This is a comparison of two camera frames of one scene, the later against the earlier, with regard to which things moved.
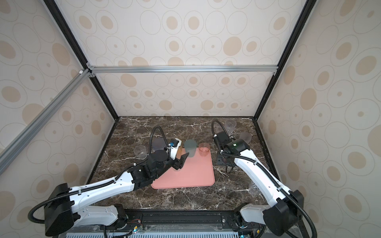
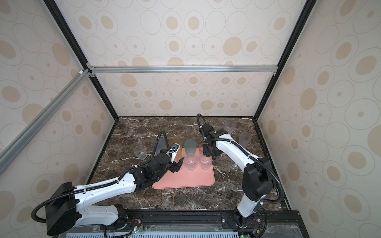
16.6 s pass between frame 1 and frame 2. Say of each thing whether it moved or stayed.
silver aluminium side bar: stayed
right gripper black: moved
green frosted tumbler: stayed
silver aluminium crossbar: stayed
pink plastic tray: stayed
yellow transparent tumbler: moved
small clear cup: stayed
